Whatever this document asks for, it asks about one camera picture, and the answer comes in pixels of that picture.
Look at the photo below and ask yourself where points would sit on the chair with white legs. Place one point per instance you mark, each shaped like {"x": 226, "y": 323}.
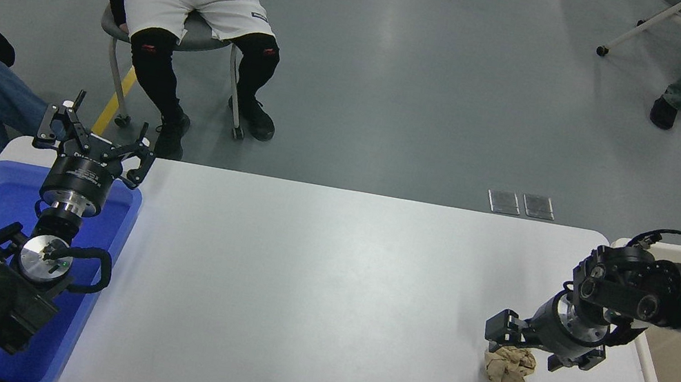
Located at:
{"x": 643, "y": 24}

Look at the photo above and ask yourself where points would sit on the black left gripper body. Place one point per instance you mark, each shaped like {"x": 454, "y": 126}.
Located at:
{"x": 78, "y": 176}

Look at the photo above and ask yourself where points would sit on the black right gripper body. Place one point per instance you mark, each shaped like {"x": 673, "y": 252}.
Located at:
{"x": 551, "y": 329}

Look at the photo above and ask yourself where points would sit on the tan paper ball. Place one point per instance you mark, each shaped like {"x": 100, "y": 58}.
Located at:
{"x": 509, "y": 369}

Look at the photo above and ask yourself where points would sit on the grey chair with metal legs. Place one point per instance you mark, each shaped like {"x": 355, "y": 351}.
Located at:
{"x": 199, "y": 37}

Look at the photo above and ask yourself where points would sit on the square metal floor plate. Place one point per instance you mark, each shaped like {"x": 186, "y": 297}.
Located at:
{"x": 504, "y": 202}
{"x": 539, "y": 207}

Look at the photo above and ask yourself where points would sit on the person on grey chair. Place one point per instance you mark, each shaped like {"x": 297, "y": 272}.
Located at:
{"x": 168, "y": 14}

